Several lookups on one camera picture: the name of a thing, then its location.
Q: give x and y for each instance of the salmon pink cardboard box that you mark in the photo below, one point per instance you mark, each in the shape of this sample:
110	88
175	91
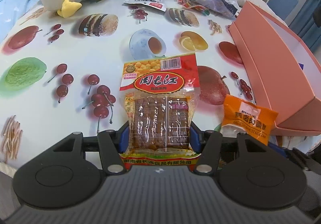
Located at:
283	72

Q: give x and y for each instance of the fruit print tablecloth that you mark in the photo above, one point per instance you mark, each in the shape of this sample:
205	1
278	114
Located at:
82	59

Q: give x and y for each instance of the blue curtain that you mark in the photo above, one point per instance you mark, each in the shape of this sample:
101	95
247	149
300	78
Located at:
304	26

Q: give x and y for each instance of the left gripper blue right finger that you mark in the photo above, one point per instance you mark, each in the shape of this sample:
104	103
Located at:
195	137

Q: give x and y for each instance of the red yellow tofu snack packet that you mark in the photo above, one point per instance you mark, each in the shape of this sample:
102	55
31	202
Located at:
160	97

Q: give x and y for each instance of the orange snack packet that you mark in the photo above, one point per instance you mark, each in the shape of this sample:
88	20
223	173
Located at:
241	116

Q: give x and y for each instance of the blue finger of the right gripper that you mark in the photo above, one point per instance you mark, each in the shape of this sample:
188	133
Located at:
277	149

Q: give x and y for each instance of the light blue bed sheet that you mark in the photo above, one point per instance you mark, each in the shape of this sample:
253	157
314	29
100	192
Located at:
10	12

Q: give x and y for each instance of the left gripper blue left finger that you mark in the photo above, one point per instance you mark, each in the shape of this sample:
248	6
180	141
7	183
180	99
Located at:
123	134

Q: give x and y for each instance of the blue chair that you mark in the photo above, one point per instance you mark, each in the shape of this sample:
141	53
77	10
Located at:
282	8

